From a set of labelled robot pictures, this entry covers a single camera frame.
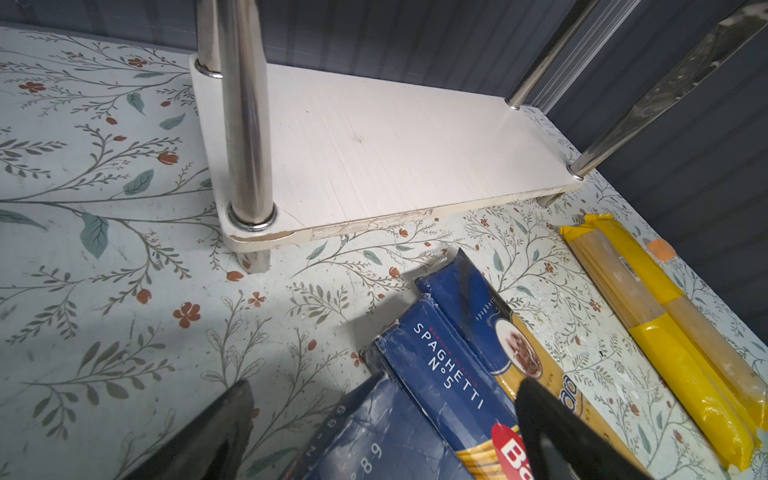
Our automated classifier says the blue Barilla rigatoni box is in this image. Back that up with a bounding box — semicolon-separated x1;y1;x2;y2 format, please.
282;372;472;480

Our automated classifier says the blue Barilla spaghetti box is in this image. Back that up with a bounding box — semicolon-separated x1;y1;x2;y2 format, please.
367;294;533;479

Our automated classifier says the white two-tier metal shelf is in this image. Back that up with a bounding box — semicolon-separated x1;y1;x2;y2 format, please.
189;1;767;273

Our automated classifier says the yellow spaghetti bag left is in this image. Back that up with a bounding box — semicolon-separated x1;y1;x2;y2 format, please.
560;223;762;470

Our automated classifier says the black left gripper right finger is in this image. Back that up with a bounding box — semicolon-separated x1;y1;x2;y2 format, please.
514;378;649;480

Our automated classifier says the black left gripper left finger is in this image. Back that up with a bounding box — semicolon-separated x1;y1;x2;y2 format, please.
126;380;253;479

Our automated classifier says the blue yellow spaghetti bag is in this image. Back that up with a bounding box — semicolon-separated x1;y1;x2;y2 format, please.
415;250;646;471

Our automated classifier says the yellow spaghetti bag right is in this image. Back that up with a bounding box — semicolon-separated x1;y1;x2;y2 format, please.
585;214;767;431

